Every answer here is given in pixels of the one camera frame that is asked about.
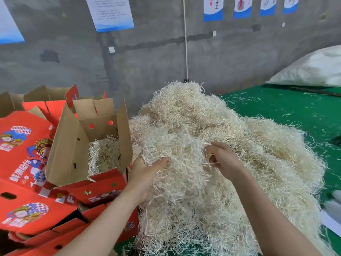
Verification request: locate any white plastic bag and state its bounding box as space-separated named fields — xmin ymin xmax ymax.
xmin=320 ymin=189 xmax=341 ymax=238

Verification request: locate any person's right hand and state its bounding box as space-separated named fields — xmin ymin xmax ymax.
xmin=205 ymin=141 xmax=247 ymax=182

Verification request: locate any white sack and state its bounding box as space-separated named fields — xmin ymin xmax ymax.
xmin=266 ymin=44 xmax=341 ymax=88

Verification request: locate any white blue wall poster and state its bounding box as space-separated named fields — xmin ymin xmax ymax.
xmin=85 ymin=0 xmax=136 ymax=33
xmin=0 ymin=0 xmax=26 ymax=45

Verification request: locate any small straw filler clump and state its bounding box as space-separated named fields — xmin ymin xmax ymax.
xmin=88 ymin=135 xmax=121 ymax=177

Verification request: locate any person's right forearm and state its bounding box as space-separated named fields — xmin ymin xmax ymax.
xmin=229 ymin=169 xmax=323 ymax=256

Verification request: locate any pile of wood wool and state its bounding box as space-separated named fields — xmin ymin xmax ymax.
xmin=88 ymin=80 xmax=337 ymax=256

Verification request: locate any narrow white blue banner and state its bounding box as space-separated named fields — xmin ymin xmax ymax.
xmin=282 ymin=0 xmax=301 ymax=15
xmin=233 ymin=0 xmax=254 ymax=20
xmin=203 ymin=0 xmax=226 ymax=23
xmin=259 ymin=0 xmax=279 ymax=18

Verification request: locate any person's left forearm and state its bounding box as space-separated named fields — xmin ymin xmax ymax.
xmin=56 ymin=186 xmax=150 ymax=256

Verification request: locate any person's left hand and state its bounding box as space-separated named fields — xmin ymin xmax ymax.
xmin=126 ymin=155 xmax=171 ymax=204

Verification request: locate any white pole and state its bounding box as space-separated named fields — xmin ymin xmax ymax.
xmin=182 ymin=0 xmax=190 ymax=84

